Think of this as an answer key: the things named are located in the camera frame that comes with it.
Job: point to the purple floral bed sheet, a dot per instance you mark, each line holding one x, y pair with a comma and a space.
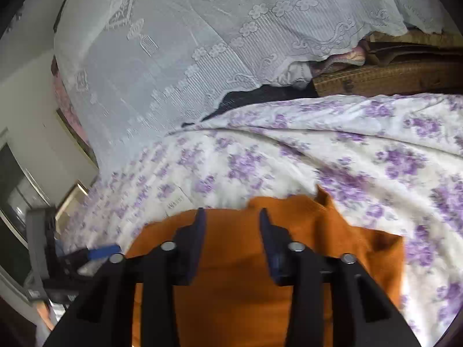
307, 141

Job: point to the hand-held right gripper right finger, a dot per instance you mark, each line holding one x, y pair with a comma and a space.
269, 245

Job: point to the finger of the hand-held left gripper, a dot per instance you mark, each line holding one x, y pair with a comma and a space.
105, 251

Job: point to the dark cloth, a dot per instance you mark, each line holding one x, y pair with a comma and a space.
260, 99

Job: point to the pink floral cloth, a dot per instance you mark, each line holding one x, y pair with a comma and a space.
68, 104

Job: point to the brown wicker suitcase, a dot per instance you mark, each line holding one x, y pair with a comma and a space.
390, 74

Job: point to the white lace cloth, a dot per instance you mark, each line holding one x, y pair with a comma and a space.
181, 50

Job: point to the pink white folded clothes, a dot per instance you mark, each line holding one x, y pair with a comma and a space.
325, 63

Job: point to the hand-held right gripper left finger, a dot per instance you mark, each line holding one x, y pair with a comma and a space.
193, 245

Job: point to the orange knit cat sweater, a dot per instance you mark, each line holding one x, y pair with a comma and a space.
235, 296

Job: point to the white paper tag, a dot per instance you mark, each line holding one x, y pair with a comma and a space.
174, 202

